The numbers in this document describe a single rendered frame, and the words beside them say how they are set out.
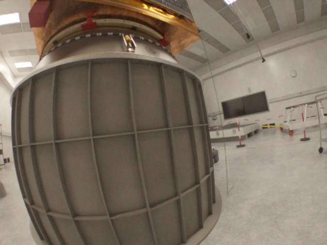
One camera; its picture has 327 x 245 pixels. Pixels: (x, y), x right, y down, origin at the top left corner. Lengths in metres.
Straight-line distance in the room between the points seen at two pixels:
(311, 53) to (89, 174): 9.55
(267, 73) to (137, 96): 8.61
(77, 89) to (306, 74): 9.00
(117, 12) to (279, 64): 8.56
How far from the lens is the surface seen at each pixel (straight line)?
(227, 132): 5.94
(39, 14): 1.15
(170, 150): 0.73
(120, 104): 0.65
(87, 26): 1.26
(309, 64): 9.12
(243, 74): 9.38
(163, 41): 1.48
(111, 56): 0.70
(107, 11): 1.26
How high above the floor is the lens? 0.76
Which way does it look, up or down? 4 degrees up
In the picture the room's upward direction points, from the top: 8 degrees counter-clockwise
